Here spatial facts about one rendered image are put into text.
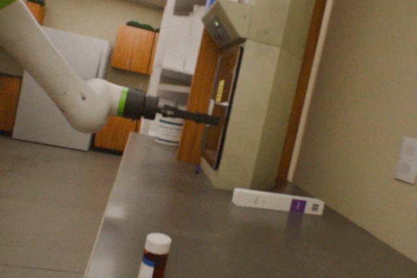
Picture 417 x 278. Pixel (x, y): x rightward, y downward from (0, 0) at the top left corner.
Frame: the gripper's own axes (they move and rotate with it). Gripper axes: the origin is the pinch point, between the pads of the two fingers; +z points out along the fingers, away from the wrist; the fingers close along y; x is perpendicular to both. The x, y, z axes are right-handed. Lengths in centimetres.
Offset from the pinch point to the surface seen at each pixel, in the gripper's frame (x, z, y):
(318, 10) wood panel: -53, 43, 32
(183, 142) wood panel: 12.9, -1.9, 31.7
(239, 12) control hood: -33.9, 1.6, -5.3
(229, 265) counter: 20, -2, -57
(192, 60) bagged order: -30, 5, 125
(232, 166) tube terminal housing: 12.7, 9.9, -5.3
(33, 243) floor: 115, -74, 142
